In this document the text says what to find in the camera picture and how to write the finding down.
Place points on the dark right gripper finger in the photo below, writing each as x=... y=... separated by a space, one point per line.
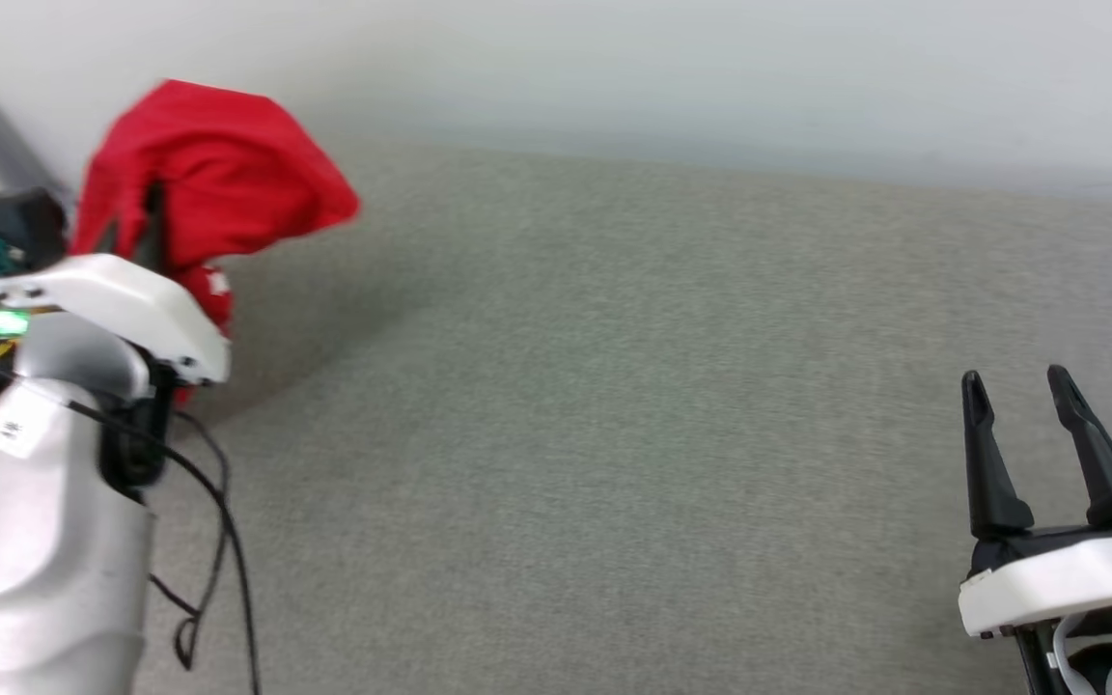
x=986 y=463
x=1092 y=454

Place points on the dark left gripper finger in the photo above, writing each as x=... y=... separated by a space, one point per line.
x=152 y=232
x=110 y=239

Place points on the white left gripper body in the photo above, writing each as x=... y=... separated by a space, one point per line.
x=131 y=299

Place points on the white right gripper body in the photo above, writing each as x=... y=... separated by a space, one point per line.
x=1058 y=579

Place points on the red basketball jersey garment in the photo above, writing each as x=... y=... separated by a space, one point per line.
x=228 y=164

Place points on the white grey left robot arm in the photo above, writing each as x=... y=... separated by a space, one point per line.
x=35 y=531

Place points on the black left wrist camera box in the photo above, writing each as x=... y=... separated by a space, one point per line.
x=11 y=222

